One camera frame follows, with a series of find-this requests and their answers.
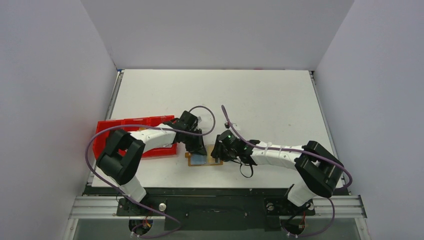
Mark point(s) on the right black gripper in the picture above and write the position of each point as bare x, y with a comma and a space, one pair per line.
219, 152

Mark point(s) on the yellow leather card holder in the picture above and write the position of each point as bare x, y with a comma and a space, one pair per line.
196, 160

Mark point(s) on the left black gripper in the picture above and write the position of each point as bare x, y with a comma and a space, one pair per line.
197, 148

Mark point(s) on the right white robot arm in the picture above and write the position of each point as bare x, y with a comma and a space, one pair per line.
319, 170

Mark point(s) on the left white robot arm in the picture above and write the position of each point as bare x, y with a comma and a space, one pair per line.
123, 150

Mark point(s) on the aluminium rail frame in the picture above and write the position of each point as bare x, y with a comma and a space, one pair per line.
106, 207

